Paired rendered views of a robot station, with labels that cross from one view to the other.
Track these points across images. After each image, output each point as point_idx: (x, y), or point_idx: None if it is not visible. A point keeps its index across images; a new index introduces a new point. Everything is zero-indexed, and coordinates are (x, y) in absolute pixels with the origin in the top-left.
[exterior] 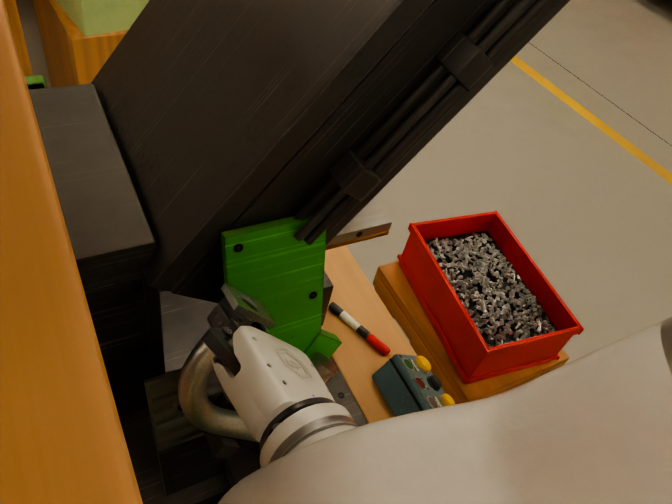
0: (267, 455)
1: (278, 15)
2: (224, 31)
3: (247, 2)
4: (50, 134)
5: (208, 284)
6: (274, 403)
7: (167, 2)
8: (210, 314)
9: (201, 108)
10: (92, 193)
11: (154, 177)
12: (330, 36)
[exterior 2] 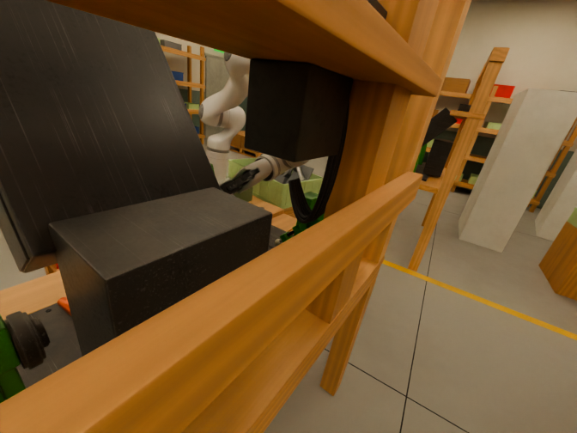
0: (276, 166)
1: (129, 85)
2: (109, 110)
3: (101, 90)
4: (142, 219)
5: None
6: (266, 160)
7: (21, 130)
8: (229, 189)
9: (152, 143)
10: (192, 200)
11: (175, 184)
12: (161, 80)
